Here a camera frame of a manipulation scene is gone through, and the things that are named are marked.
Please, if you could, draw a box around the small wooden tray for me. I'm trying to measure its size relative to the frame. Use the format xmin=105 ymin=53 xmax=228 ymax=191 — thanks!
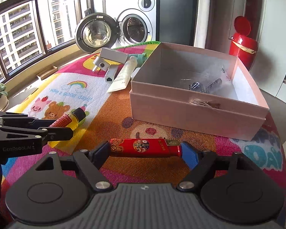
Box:
xmin=36 ymin=66 xmax=58 ymax=80

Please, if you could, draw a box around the grey square power adapter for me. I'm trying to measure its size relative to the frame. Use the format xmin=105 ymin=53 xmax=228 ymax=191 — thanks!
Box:
xmin=100 ymin=48 xmax=128 ymax=64

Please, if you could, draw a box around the red pedestal trash bin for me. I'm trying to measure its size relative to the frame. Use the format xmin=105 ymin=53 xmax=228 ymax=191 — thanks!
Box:
xmin=229 ymin=16 xmax=258 ymax=70

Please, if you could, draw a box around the white round-cornered plug adapter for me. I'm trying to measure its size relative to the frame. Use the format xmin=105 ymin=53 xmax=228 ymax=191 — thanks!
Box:
xmin=92 ymin=56 xmax=110 ymax=72

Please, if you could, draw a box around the cream cosmetic tube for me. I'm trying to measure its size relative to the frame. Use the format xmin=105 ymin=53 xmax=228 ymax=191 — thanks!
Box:
xmin=107 ymin=56 xmax=138 ymax=93

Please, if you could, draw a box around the pink cardboard box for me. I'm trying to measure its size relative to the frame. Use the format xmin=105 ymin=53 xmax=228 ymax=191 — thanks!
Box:
xmin=130 ymin=43 xmax=269 ymax=141

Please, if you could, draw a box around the clear plastic bag with items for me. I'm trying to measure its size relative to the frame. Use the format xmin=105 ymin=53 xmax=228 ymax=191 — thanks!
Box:
xmin=182 ymin=64 xmax=232 ymax=96

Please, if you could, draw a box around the red patterned tube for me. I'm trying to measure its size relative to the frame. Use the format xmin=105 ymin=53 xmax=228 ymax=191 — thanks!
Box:
xmin=109 ymin=138 xmax=182 ymax=158

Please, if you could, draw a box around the washing machine round door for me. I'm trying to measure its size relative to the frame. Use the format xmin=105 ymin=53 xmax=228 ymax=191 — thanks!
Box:
xmin=75 ymin=13 xmax=120 ymax=54

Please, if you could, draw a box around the teal plastic hook tool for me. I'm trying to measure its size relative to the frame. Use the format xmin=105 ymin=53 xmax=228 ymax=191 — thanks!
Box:
xmin=128 ymin=53 xmax=147 ymax=67

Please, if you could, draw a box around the yellow oil bottle black cap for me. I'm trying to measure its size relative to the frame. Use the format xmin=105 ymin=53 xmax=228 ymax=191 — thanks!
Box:
xmin=47 ymin=107 xmax=87 ymax=148

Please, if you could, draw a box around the silver washing machine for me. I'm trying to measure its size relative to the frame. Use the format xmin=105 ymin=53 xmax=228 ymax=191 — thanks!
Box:
xmin=106 ymin=0 xmax=160 ymax=48

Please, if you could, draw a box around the white ethernet adapter with cable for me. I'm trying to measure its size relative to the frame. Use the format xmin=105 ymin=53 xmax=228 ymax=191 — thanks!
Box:
xmin=105 ymin=65 xmax=119 ymax=83

